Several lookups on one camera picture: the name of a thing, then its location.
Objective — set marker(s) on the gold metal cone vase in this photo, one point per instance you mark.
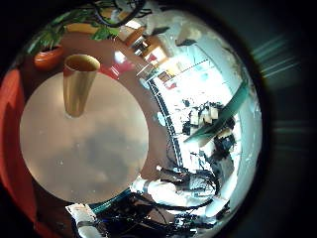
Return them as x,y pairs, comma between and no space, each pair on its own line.
77,89

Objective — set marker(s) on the teal table base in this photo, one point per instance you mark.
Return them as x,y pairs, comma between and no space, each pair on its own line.
109,201

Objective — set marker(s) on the orange round plant pot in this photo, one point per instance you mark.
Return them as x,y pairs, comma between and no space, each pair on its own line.
48,59

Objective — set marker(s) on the green leafy potted plant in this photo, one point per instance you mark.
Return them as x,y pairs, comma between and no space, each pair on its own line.
49,36

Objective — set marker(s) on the orange sofa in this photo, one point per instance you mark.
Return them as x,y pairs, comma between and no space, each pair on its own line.
13,132

